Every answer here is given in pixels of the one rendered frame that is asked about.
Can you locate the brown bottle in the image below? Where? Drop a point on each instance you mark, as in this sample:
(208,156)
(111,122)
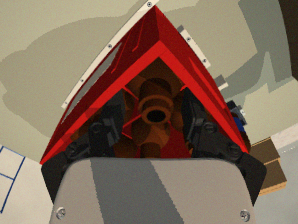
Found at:
(149,138)
(125,148)
(242,131)
(129,101)
(81,130)
(176,118)
(155,87)

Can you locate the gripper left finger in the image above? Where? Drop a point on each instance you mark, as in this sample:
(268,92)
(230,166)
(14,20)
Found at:
(101,135)

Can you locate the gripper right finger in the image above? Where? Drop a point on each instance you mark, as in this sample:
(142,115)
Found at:
(210,143)

